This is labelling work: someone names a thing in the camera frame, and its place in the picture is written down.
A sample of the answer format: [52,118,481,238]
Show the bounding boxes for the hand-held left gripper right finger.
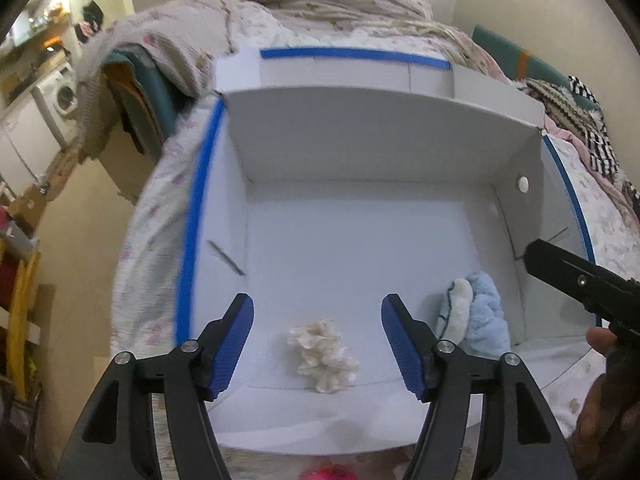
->
[381,294,581,480]

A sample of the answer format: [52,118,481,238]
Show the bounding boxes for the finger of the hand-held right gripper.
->
[522,239,608,313]

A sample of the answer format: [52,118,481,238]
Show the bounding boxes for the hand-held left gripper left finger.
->
[57,292,256,480]

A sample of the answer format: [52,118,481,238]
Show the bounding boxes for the cream fluffy scrunchie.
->
[287,321,360,394]

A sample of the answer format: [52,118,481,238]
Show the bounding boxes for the white box with blue tape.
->
[172,46,597,458]

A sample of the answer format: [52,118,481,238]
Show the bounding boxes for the pink fluffy item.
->
[299,464,357,480]

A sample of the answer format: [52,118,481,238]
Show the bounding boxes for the person's right hand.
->
[569,326,640,472]

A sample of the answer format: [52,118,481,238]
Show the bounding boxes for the white plush with blue stitching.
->
[436,278,474,345]

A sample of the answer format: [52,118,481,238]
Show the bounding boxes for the light blue plush toy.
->
[462,271,512,357]

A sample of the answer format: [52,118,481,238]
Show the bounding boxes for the floral bed quilt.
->
[111,0,640,443]

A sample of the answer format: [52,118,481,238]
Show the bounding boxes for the black and white striped cloth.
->
[520,75,640,201]

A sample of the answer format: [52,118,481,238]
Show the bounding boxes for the teal headboard cushion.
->
[472,24,576,83]

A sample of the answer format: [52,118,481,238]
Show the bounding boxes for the teal folded cloth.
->
[102,46,177,158]

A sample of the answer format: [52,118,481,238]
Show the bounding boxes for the white washing machine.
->
[31,67,81,147]

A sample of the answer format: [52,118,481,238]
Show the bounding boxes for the beige textured blanket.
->
[77,0,506,131]

